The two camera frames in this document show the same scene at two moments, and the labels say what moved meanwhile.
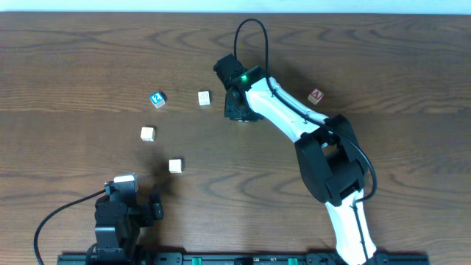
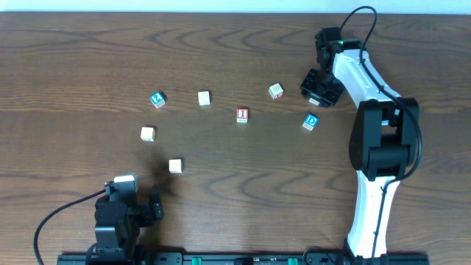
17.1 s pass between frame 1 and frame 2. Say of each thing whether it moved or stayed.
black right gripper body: moved
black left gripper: stayed
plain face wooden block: stayed
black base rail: stayed
